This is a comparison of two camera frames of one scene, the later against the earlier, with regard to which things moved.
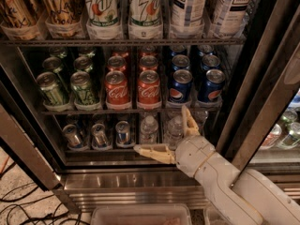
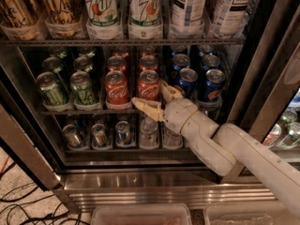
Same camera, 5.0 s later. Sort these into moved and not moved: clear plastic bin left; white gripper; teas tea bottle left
Moved: white gripper
Not moved: clear plastic bin left; teas tea bottle left
